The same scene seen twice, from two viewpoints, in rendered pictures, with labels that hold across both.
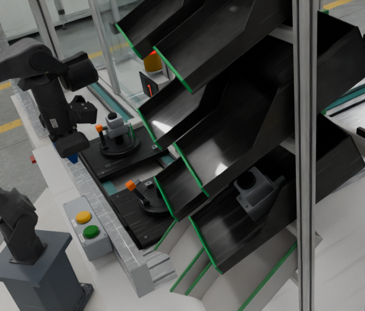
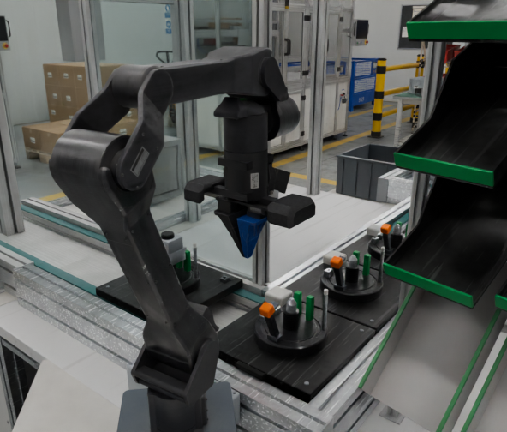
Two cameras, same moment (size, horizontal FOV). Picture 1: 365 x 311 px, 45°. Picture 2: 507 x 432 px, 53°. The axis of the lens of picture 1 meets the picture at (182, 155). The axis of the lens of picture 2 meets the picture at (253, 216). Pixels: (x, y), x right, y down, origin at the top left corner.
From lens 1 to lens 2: 0.65 m
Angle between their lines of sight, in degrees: 30
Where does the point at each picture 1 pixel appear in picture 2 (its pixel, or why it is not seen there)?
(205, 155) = not seen: outside the picture
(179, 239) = (384, 367)
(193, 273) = (462, 399)
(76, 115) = (274, 175)
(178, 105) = (456, 145)
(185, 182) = (436, 264)
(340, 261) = not seen: outside the picture
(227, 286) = not seen: outside the picture
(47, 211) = (65, 393)
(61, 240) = (223, 393)
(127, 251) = (288, 409)
